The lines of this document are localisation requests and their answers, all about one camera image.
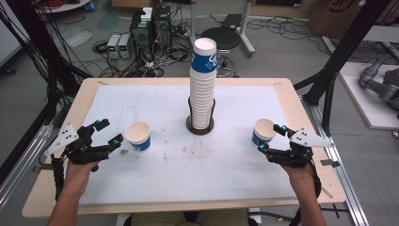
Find aluminium rail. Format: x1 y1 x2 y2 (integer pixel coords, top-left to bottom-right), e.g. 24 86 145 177
0 123 55 210
300 96 371 226

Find clear plastic bag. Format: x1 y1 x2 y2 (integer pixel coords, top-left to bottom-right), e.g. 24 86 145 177
58 25 94 49

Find person's left hand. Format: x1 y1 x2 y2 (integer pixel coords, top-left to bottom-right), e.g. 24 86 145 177
64 160 102 189

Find white round table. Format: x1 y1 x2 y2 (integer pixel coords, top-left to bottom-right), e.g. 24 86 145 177
35 0 92 14

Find desk with white legs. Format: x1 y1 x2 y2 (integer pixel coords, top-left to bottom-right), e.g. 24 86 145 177
187 0 257 59

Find blue label paper cup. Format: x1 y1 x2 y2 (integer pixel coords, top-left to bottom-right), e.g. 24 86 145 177
251 118 279 147
124 121 152 153

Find grey power supply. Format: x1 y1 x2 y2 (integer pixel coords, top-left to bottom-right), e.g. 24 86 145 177
118 33 133 59
106 33 122 59

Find black metal frame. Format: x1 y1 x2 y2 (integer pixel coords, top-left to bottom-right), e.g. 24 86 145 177
294 0 394 137
0 0 92 186

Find black round stool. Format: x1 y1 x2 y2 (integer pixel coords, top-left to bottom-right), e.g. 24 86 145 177
200 26 242 51

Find person's khaki trousers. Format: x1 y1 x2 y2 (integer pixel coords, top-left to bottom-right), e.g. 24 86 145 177
130 209 247 226

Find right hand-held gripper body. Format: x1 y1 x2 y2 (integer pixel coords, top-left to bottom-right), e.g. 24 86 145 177
267 127 336 170

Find computer tower with white top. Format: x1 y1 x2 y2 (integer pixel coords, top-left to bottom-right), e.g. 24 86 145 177
129 7 154 53

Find person's right hand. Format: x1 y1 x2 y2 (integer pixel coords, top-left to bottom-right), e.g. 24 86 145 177
279 165 311 187

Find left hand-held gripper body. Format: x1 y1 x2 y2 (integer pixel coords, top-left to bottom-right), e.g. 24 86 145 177
43 122 110 165

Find teal sheet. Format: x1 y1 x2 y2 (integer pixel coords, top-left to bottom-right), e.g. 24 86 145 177
96 9 121 32

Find black wire cup holder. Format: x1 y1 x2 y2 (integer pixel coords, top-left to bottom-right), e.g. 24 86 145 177
185 96 216 136

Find black computer tower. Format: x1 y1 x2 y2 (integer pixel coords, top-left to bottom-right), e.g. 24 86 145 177
152 5 173 49

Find stack of white paper cups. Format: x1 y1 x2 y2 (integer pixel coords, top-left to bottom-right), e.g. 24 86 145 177
189 37 218 130

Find tangle of black floor cables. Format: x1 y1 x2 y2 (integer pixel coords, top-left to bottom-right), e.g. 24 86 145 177
248 14 327 41

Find tangle of computer cables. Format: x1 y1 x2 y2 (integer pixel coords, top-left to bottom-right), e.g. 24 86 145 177
90 40 240 79

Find white board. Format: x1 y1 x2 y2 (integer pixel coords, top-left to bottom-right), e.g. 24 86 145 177
0 0 30 68

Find white platform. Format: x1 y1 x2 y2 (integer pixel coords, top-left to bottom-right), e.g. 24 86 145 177
338 61 399 131

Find brown cardboard box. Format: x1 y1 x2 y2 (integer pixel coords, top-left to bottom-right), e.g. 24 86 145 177
309 0 393 40

